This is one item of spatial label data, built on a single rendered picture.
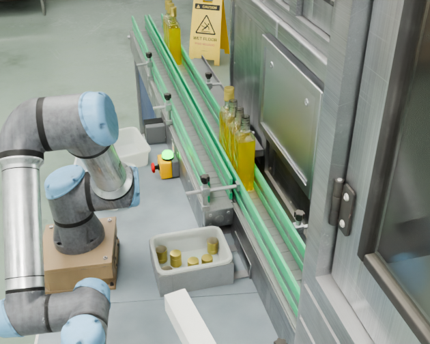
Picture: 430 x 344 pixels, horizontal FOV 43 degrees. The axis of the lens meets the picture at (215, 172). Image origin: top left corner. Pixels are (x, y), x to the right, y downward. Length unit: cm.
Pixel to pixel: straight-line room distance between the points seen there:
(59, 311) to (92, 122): 38
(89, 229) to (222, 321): 46
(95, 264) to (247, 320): 45
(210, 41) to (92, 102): 397
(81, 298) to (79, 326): 9
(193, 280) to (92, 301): 55
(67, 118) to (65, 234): 55
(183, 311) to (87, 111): 62
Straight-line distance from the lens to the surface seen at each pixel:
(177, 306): 151
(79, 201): 156
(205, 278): 161
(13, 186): 117
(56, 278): 165
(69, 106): 117
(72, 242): 163
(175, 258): 165
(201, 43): 512
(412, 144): 50
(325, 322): 70
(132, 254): 177
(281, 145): 178
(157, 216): 191
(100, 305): 111
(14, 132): 119
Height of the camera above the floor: 191
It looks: 33 degrees down
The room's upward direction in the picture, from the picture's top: straight up
